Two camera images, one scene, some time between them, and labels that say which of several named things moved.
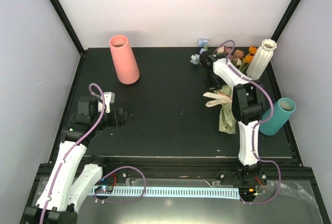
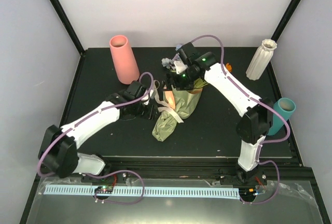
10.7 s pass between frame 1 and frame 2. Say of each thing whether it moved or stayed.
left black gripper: moved
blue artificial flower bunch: moved
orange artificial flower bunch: moved
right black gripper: moved
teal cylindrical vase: stayed
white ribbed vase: stayed
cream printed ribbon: moved
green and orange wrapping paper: moved
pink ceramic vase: stayed
